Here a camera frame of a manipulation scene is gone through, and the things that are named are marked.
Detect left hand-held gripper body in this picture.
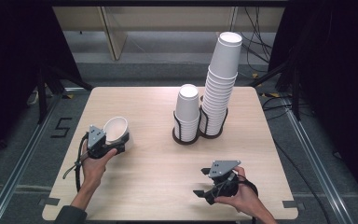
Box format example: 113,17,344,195
86,124,120,161

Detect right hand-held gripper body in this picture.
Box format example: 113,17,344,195
203,160,242,205

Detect single white paper cup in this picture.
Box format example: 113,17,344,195
102,116,134,152

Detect black wire cup holder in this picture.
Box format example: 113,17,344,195
172,105,229,147

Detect short stack of white cups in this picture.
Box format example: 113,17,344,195
173,83,200,143

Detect person's left hand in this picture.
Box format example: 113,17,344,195
80,141,118,189

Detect person's right hand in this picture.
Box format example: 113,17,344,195
213,166,262,218

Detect black metal stand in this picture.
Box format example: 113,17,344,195
36,63,94,125
248,59,302,121

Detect grey tape strip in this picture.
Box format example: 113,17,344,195
282,200,306,211
38,196,62,207

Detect person's dark jacket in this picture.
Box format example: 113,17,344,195
53,204,88,224

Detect beige wooden furniture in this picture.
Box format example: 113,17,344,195
51,6,285,62

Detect tall stack of white cups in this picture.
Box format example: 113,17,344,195
199,31,243,136

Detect dark curtain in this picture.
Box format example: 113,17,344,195
267,0,358,206
0,0,82,166

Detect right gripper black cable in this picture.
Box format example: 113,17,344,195
227,172,259,224

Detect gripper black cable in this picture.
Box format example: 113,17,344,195
227,172,259,224
62,132,91,192

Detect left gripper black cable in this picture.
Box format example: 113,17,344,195
62,132,91,192

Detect white cable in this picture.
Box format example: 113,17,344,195
27,90,41,106

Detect black floor cables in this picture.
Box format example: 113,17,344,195
261,95,294,121

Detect long black floor cable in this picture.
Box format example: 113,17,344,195
272,139,332,224

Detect aluminium floor rail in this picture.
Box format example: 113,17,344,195
0,90,66,224
281,99,358,218

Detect tangle of black cables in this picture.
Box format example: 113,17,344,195
243,7,273,64

